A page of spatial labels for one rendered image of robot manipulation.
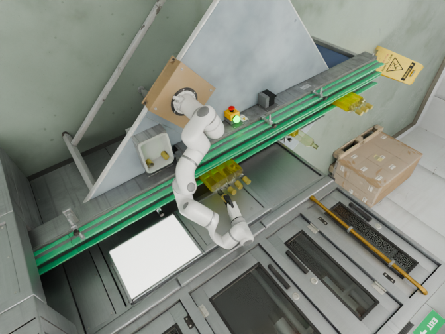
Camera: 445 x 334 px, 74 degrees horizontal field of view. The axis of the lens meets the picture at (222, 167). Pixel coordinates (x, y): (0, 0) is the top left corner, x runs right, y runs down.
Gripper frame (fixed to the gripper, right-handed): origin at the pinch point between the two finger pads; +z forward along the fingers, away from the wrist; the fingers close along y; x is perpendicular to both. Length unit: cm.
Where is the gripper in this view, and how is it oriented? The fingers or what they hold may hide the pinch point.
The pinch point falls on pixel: (227, 199)
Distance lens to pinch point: 166.1
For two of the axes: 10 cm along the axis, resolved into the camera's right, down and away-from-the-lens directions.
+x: -9.3, 3.0, -1.9
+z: -3.5, -6.6, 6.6
